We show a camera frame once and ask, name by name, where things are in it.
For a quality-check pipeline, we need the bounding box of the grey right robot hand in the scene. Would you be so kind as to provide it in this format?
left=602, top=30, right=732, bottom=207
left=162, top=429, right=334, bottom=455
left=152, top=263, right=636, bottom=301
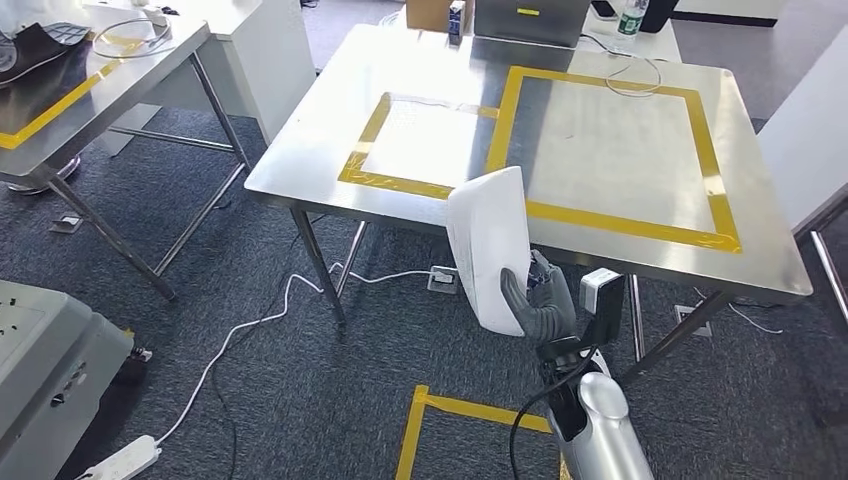
left=500, top=248, right=579, bottom=344

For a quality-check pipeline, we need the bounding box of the large curved white plastic part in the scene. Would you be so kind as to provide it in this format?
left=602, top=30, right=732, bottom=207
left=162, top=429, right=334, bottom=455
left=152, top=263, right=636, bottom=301
left=445, top=165, right=533, bottom=338

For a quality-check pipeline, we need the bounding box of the steel workbench table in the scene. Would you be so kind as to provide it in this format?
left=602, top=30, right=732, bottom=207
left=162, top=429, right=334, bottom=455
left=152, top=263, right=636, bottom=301
left=243, top=23, right=815, bottom=399

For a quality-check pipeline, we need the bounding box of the metal floor socket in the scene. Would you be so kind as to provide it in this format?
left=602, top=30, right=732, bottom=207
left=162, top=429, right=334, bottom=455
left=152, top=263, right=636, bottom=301
left=49, top=211, right=85, bottom=235
left=674, top=304, right=714, bottom=339
left=427, top=264, right=460, bottom=295

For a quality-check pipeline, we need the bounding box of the large yellow tape rectangle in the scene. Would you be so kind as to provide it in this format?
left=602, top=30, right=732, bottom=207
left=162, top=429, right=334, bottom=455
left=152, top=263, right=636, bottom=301
left=485, top=64, right=743, bottom=255

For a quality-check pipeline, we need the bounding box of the yellow floor tape square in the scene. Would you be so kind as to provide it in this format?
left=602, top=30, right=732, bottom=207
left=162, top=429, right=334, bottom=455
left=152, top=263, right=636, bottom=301
left=395, top=385, right=572, bottom=480

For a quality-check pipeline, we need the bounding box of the small yellow tape rectangle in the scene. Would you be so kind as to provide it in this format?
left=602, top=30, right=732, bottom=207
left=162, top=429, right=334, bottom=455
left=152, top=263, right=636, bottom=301
left=337, top=92, right=500, bottom=201

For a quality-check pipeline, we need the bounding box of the grey laptop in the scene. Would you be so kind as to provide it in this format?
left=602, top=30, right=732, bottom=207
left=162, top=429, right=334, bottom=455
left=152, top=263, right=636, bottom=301
left=473, top=0, right=593, bottom=49

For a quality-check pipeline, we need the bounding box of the white desk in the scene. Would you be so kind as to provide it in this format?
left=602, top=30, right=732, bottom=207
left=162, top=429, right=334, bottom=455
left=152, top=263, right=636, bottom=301
left=380, top=0, right=684, bottom=64

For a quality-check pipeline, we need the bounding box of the clear water bottle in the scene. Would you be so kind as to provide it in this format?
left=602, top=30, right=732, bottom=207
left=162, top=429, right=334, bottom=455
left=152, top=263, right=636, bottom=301
left=617, top=0, right=649, bottom=38

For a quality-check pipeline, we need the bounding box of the small blue drink carton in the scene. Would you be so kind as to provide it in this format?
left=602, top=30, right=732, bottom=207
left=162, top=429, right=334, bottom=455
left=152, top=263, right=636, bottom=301
left=448, top=0, right=468, bottom=45

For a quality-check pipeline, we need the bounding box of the white table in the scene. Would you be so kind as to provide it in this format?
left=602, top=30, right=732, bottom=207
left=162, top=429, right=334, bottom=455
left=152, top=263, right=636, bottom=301
left=82, top=0, right=318, bottom=147
left=755, top=26, right=848, bottom=233

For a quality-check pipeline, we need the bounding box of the brown cardboard box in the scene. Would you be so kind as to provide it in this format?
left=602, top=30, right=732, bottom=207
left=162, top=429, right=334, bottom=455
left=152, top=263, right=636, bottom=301
left=405, top=0, right=476, bottom=34

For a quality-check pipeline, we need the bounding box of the white power strip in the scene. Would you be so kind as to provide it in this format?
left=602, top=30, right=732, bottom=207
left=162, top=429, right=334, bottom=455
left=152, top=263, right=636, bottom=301
left=76, top=433, right=164, bottom=480

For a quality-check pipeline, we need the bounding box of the grey machine housing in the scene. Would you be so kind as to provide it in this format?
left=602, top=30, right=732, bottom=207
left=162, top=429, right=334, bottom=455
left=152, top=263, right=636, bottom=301
left=0, top=278, right=136, bottom=480

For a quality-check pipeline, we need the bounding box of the yellow tape strip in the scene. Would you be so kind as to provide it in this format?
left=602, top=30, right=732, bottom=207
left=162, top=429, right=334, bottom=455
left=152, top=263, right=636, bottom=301
left=0, top=33, right=144, bottom=152

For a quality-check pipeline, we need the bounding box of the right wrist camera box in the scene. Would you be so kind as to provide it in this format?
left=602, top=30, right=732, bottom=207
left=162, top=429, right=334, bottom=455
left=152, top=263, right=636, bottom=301
left=579, top=268, right=627, bottom=346

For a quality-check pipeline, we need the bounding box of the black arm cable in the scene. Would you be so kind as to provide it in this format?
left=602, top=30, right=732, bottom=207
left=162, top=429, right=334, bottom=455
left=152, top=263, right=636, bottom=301
left=508, top=344, right=601, bottom=480

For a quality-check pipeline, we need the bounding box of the white power cable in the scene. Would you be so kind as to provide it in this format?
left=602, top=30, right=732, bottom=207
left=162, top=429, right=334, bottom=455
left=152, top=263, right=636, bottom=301
left=155, top=261, right=458, bottom=446

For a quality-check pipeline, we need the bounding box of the round chrome pedestal base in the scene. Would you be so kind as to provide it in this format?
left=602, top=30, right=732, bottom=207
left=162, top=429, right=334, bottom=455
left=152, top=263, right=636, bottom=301
left=6, top=155, right=81, bottom=197

